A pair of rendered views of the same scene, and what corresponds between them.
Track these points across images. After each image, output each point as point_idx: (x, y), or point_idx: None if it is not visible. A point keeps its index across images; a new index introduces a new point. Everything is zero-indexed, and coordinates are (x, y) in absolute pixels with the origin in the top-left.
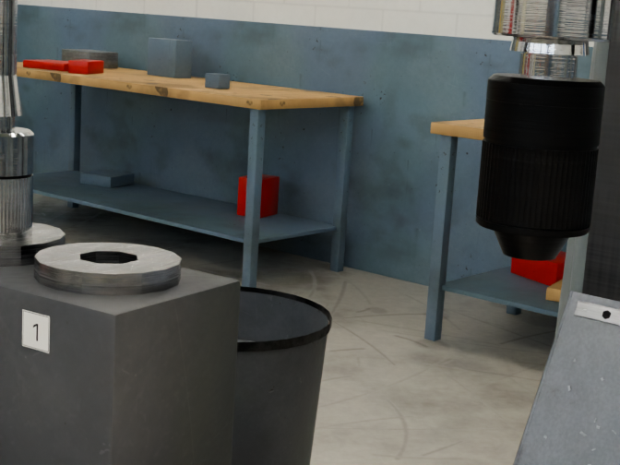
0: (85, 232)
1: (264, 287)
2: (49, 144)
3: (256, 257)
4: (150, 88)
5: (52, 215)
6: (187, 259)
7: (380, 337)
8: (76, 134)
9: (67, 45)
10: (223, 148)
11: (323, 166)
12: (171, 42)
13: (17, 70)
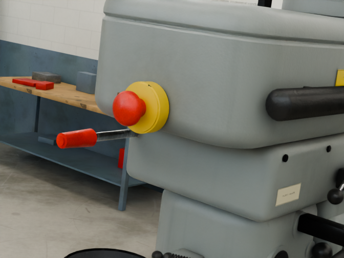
0: (39, 168)
1: (129, 209)
2: (22, 115)
3: (126, 194)
4: (78, 103)
5: (22, 155)
6: (91, 189)
7: None
8: (36, 113)
9: (35, 66)
10: (112, 129)
11: None
12: (89, 76)
13: (9, 84)
